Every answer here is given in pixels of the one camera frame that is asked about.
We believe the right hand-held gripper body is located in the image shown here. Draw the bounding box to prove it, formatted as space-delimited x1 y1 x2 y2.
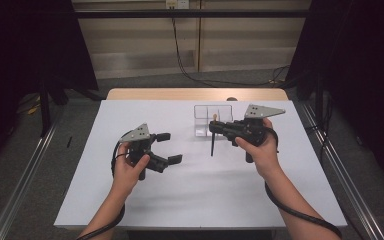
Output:
224 104 286 164

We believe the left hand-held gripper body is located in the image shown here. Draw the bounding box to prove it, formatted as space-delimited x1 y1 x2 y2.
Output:
119 123 170 181

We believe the orange-tipped black makeup brush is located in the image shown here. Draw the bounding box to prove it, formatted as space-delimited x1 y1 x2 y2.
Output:
210 113 219 157

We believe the clear acrylic organizer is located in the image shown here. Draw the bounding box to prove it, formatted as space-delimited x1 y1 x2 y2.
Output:
193 104 234 138

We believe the person's left hand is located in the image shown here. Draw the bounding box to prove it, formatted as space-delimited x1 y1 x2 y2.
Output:
112 151 151 198

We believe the person's right hand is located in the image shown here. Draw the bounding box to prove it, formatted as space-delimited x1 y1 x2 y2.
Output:
234 118 283 181

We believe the white table sheet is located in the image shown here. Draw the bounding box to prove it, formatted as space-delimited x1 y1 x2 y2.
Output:
53 99 348 230

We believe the light wooden table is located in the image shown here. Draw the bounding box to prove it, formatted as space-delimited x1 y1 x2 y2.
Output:
105 87 289 102

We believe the black metal stand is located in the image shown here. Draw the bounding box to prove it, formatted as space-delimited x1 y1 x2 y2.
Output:
314 71 326 129
39 78 53 138

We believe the black curtain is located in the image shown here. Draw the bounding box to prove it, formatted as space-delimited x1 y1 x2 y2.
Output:
0 0 99 181
284 0 384 191

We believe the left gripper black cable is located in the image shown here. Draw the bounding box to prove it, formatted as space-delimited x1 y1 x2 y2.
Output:
76 131 134 240

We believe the black wall cable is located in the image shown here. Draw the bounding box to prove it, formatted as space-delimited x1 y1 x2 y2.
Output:
170 16 291 88

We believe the metal floor rail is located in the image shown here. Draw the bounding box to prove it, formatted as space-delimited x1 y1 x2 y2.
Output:
0 99 68 240
299 99 384 240

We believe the yellow floor cable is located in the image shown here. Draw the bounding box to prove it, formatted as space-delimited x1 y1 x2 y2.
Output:
25 95 43 116

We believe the black horizontal frame bar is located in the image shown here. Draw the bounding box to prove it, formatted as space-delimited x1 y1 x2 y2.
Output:
74 9 311 19

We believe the white wall power outlet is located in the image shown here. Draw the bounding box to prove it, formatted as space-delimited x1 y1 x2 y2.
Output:
165 0 190 10

